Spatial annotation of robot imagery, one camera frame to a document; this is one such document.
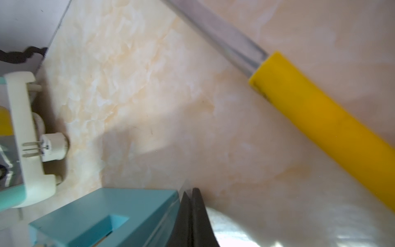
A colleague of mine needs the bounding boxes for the yellow metal kitchen tongs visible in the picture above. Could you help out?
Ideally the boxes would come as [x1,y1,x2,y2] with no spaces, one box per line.
[166,1,395,209]

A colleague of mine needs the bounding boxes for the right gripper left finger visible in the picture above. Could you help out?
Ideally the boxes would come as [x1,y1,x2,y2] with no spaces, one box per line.
[166,192,193,247]

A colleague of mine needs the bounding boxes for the teal tape dispenser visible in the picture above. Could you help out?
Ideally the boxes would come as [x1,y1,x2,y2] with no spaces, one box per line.
[29,188,180,247]

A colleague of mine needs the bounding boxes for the clear bubble wrap sheet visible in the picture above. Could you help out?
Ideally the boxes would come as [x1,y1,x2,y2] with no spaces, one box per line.
[208,208,395,247]

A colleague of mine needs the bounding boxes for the mint green toaster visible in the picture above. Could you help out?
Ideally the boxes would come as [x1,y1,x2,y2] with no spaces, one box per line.
[1,72,69,211]

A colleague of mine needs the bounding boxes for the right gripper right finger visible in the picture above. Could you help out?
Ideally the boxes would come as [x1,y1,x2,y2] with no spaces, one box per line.
[191,188,220,247]

